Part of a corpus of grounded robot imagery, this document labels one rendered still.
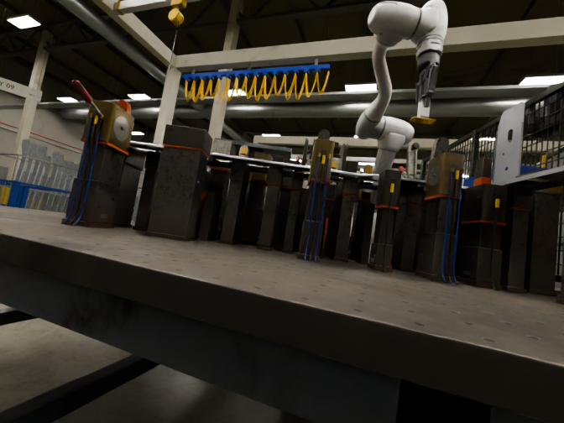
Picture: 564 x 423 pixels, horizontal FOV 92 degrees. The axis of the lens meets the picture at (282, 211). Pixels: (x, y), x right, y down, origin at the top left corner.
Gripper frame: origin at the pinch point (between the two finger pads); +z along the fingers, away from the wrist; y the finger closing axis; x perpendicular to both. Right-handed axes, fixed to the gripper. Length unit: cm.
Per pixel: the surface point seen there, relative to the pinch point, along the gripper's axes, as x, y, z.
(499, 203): 12.1, 23.4, 36.4
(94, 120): -102, 24, 28
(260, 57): -117, -286, -204
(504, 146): 30.8, -0.5, 9.8
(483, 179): 33.0, -13.6, 19.0
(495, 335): -25, 73, 59
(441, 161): -4.6, 23.8, 27.0
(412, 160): 4.5, -15.5, 14.5
